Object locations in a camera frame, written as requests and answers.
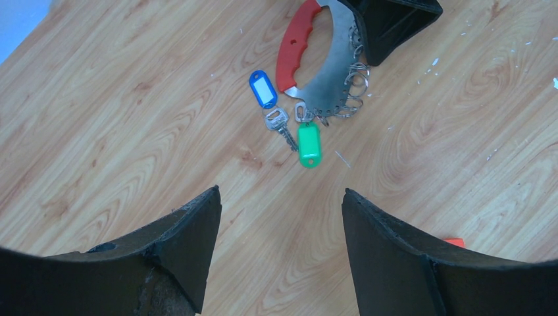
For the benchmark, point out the small orange block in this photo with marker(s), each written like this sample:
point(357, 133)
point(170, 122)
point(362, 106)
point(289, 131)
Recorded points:
point(459, 242)

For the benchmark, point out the metal key organizer red handle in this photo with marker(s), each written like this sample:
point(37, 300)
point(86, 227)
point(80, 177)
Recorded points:
point(337, 87)

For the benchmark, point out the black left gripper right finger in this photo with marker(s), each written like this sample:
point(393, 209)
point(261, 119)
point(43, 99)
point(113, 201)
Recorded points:
point(398, 269)

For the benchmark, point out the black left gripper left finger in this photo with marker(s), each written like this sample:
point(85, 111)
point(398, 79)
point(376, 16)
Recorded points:
point(158, 269)

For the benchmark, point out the green tag key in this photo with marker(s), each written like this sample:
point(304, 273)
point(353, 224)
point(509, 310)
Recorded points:
point(308, 134)

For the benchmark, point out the blue tag key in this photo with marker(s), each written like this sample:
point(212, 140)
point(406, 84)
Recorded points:
point(275, 118)

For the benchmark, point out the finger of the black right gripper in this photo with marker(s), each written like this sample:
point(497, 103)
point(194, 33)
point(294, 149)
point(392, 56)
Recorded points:
point(385, 24)

